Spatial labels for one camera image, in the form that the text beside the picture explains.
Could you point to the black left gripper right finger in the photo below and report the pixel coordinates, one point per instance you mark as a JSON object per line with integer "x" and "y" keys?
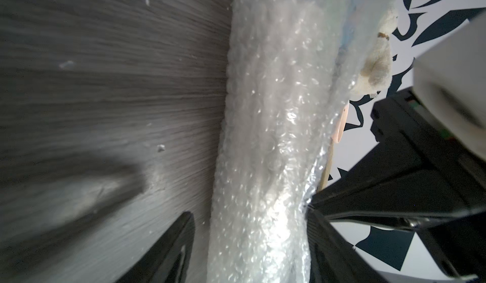
{"x": 332, "y": 257}

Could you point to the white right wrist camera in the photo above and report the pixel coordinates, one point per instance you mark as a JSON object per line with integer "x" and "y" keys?
{"x": 449, "y": 79}

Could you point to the pink round timer clock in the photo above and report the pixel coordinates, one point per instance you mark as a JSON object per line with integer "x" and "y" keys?
{"x": 337, "y": 136}

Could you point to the clear bubble wrap sheet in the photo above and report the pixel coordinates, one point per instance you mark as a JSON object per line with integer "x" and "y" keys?
{"x": 292, "y": 65}

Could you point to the wooden brush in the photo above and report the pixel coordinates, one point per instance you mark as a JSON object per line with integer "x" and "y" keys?
{"x": 326, "y": 173}

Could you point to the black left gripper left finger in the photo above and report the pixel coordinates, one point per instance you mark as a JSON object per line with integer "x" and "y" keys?
{"x": 168, "y": 259}

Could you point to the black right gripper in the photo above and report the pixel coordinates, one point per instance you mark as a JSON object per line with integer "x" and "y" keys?
{"x": 425, "y": 182}

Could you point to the white plush teddy bear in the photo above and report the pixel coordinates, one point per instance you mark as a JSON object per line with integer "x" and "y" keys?
{"x": 376, "y": 74}

